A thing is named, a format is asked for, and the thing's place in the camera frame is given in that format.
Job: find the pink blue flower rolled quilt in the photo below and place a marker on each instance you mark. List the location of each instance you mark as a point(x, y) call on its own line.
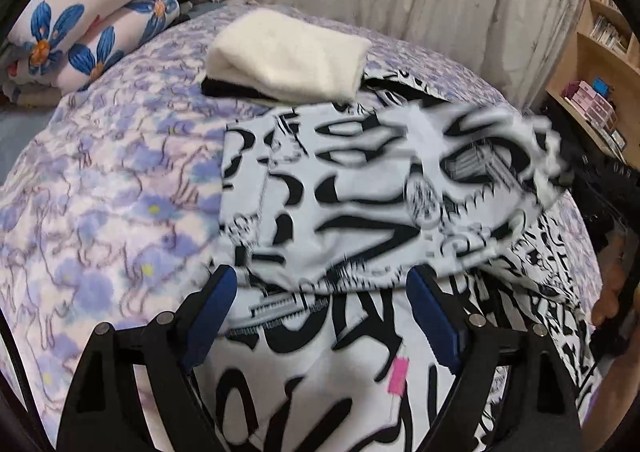
point(67, 44)

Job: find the wooden shelf unit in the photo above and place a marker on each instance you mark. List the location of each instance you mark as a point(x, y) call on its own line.
point(603, 51)

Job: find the purple cat print blanket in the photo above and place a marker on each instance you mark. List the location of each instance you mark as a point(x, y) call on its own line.
point(109, 220)

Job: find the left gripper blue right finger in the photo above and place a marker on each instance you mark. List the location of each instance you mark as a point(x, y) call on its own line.
point(439, 315)

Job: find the person right hand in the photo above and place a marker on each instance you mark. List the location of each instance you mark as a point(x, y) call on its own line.
point(611, 263)

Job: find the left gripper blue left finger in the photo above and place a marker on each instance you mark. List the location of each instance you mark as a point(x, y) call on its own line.
point(202, 313)

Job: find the black white graffiti jacket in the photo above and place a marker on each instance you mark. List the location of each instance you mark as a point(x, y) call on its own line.
point(325, 209)

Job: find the black folded garment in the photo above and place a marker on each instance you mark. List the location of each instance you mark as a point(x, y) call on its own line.
point(223, 89)

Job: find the pink drawer boxes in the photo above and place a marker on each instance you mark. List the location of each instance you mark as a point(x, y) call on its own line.
point(591, 105)

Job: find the cream folded fleece garment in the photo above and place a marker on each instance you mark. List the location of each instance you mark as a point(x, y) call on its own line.
point(288, 59)

